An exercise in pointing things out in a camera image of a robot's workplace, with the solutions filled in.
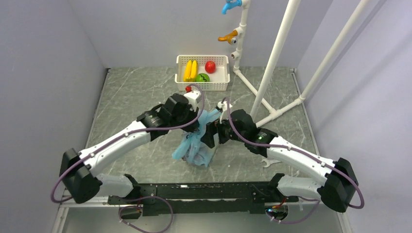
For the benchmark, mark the orange faucet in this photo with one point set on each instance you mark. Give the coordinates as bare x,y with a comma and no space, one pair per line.
230,38

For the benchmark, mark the aluminium rail frame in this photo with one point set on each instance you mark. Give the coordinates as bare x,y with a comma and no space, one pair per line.
97,216

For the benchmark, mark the light blue plastic bag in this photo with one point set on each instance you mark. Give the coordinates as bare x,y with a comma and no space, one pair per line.
191,149

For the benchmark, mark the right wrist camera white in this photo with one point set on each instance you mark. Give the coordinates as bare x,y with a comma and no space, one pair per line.
223,107

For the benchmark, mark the white plastic basket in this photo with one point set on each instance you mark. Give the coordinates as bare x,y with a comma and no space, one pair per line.
219,80

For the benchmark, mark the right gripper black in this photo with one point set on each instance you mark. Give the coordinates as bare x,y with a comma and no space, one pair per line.
213,128

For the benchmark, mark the red fake apple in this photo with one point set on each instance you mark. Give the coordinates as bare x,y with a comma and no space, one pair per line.
210,67

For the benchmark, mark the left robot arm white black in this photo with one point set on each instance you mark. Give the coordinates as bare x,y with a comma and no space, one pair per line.
82,172

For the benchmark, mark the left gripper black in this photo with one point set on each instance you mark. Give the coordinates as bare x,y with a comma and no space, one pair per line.
192,127

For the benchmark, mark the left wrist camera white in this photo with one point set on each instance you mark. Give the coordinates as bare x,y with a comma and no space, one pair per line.
193,96

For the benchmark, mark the yellow fake banana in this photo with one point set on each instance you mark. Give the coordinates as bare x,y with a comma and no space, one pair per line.
190,72

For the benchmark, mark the silver wrench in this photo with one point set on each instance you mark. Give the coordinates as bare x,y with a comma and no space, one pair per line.
268,162

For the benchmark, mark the blue faucet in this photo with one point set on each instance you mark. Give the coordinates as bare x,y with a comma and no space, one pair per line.
230,4

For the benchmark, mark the white PVC pipe frame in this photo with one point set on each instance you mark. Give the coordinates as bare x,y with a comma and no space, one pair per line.
285,26

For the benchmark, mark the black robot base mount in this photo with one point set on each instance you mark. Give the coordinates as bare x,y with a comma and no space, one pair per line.
199,198

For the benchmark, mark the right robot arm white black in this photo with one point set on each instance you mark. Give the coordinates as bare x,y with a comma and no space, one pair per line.
332,182

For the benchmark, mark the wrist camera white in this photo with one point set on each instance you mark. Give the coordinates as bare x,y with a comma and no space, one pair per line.
193,96
223,107

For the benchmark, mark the green fake watermelon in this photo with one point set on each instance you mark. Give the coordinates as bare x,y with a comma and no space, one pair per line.
202,77

